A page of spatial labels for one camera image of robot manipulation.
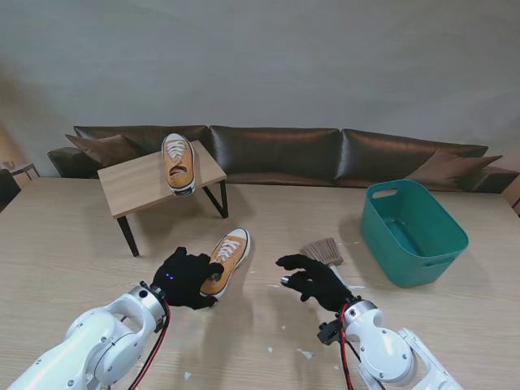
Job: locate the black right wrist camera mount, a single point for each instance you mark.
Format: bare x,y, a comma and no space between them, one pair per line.
328,332

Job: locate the brown sofa cushion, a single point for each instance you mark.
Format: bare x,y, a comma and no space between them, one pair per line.
451,168
97,148

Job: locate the brown leather sofa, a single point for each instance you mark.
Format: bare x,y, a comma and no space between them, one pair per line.
276,150

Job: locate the yellow canvas sneaker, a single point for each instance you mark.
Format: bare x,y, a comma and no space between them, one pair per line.
178,162
231,252

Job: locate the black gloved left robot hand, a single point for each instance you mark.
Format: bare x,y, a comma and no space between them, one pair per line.
183,280

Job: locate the small wooden bench black legs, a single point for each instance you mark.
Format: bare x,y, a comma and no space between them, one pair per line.
138,183

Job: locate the green plastic basin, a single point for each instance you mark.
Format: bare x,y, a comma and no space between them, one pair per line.
406,231

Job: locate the small wooden side table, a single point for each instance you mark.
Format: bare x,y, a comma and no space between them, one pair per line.
24,166

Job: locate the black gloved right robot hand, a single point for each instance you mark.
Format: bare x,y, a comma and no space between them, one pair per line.
321,284

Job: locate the dark chair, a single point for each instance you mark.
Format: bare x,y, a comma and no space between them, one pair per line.
7,189

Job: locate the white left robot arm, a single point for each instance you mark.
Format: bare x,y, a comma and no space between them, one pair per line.
101,345

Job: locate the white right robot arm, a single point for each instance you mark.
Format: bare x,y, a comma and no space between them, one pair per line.
382,353

